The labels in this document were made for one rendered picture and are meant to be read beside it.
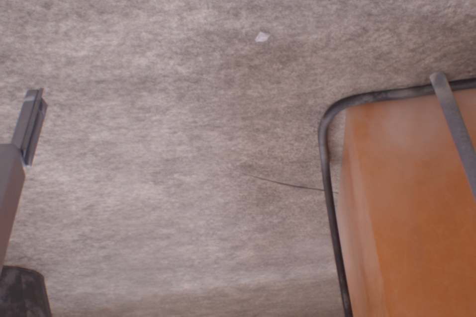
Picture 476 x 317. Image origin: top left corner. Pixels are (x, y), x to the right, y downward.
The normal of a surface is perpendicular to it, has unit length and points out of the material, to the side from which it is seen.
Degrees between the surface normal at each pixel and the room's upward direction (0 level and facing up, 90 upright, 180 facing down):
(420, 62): 0
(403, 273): 90
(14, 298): 99
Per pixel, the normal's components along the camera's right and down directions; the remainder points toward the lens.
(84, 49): 0.13, 0.90
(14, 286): 0.63, -0.52
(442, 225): -0.09, -0.41
